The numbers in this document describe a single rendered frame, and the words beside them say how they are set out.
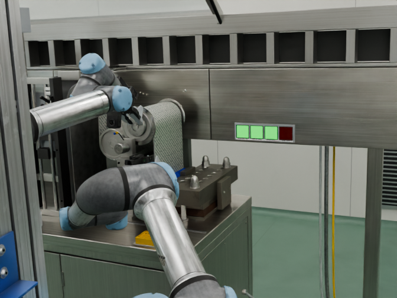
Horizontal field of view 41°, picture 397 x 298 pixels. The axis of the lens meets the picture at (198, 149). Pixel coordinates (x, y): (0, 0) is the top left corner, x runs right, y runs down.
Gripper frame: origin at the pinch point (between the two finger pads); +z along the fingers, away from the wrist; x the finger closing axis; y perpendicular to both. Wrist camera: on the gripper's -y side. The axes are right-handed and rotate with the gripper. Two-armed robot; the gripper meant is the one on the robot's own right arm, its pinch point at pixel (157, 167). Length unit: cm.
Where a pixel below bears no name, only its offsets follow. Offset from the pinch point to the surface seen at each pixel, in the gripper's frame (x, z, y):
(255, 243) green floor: 27, 195, -109
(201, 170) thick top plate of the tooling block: -8.0, 22.6, -6.2
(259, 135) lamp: -31.2, 29.6, 8.5
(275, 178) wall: 30, 263, -75
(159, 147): -0.3, 1.6, 7.4
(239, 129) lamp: -22.6, 29.6, 10.4
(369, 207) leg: -73, 46, -23
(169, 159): -0.3, 9.4, 1.1
